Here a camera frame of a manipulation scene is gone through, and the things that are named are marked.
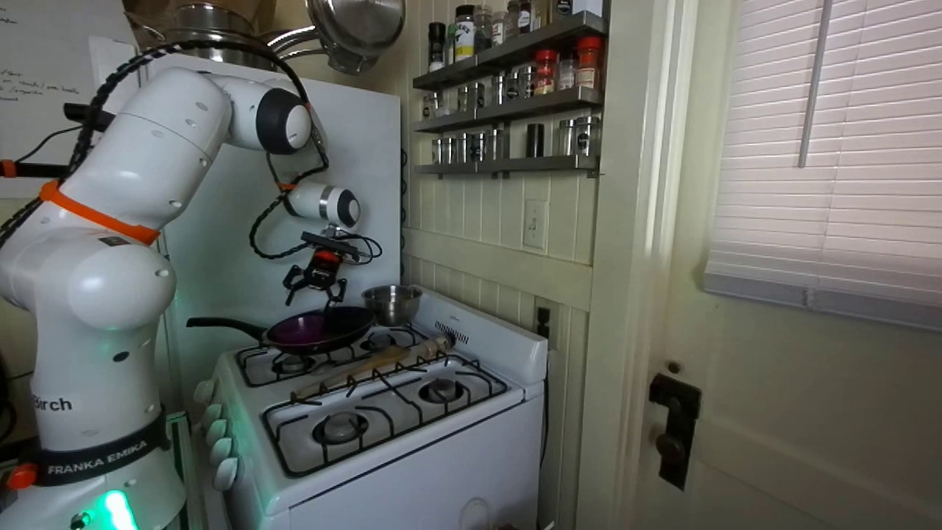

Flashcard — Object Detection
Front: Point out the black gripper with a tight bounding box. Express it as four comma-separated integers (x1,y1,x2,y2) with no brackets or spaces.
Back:
278,246,346,305

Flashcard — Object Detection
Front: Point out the silver metal bowl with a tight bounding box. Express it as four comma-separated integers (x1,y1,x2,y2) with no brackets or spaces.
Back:
361,283,424,330

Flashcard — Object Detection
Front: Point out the black frying pan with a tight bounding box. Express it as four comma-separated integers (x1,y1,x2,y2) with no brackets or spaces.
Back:
186,302,377,358

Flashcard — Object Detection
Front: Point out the hanging steel pan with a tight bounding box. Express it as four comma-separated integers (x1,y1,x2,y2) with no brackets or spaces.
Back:
305,0,409,79

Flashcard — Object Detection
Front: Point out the black stove grate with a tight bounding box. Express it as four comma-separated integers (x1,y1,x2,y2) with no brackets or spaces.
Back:
231,323,430,391

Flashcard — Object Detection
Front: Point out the white board panel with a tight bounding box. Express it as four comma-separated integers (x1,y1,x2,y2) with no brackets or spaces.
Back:
158,54,405,394

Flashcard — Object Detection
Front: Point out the white gas stove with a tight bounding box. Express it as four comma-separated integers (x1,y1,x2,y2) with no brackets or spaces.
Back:
258,363,511,480
187,289,554,530

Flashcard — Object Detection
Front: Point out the metal spice rack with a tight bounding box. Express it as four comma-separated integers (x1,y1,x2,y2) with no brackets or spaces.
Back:
409,9,610,182

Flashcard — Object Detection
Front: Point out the dark spice bottle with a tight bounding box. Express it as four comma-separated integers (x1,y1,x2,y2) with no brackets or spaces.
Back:
426,20,446,74

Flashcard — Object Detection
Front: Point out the large white spice bottle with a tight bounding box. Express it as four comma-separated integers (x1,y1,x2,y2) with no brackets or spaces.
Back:
449,2,480,67

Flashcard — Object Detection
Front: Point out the glass spice jar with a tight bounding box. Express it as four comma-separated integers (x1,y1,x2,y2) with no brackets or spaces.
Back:
570,112,599,165

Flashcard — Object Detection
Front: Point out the red spice jar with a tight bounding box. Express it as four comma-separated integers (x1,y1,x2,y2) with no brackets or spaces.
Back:
530,46,560,98
574,34,604,98

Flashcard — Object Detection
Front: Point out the white paper sheet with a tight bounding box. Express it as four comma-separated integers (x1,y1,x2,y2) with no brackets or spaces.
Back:
0,0,142,165

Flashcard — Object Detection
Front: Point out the black door lock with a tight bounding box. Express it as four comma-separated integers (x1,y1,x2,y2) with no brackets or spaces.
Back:
643,372,702,492

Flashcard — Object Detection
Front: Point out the white door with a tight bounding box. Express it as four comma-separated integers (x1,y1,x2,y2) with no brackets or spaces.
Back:
627,0,942,530

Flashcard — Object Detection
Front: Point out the white blind wand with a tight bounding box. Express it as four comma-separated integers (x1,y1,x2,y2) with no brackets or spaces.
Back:
794,0,836,170

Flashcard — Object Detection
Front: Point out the white window blind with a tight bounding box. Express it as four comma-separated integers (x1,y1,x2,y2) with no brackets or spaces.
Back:
701,0,942,335

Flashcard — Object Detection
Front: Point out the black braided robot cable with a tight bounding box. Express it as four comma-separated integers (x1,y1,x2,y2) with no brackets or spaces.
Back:
0,39,389,264

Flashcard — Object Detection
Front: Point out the white light switch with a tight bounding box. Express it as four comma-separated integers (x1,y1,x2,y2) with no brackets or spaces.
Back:
521,196,546,254

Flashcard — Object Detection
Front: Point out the orange strap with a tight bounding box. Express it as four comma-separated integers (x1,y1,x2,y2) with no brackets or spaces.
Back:
39,179,161,246

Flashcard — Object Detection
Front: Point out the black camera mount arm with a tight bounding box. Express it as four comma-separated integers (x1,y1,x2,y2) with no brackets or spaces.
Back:
0,98,121,185

